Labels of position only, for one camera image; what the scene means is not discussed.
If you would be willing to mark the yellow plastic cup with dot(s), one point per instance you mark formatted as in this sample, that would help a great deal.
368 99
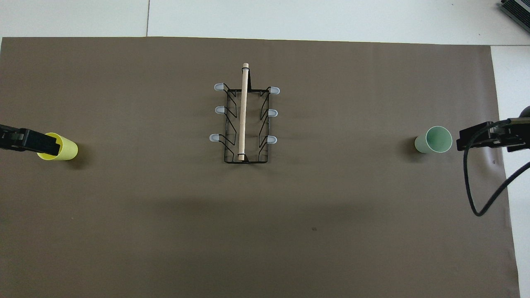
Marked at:
68 151

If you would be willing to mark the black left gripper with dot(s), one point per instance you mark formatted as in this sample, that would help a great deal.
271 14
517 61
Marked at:
10 138

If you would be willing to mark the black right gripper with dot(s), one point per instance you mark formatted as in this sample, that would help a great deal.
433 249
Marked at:
513 134

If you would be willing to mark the green plastic cup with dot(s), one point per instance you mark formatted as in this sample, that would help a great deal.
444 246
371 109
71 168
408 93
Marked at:
422 145

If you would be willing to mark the brown table mat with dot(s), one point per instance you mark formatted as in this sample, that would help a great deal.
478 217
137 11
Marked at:
165 227

